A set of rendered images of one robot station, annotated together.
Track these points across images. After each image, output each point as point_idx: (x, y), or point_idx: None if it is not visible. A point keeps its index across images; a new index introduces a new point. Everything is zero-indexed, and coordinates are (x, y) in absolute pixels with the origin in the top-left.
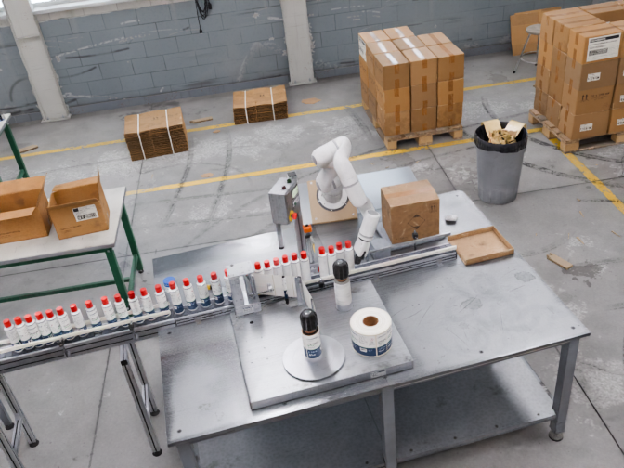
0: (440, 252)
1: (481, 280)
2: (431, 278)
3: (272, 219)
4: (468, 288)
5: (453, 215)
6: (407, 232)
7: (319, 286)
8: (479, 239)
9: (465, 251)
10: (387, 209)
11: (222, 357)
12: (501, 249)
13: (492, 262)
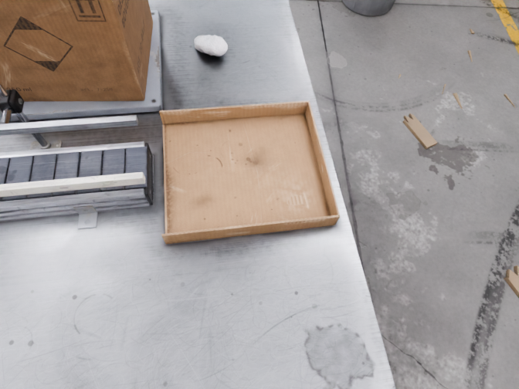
0: (80, 187)
1: (181, 342)
2: (21, 282)
3: None
4: (117, 376)
5: (216, 40)
6: (22, 76)
7: None
8: (256, 137)
9: (194, 178)
10: None
11: None
12: (304, 197)
13: (256, 249)
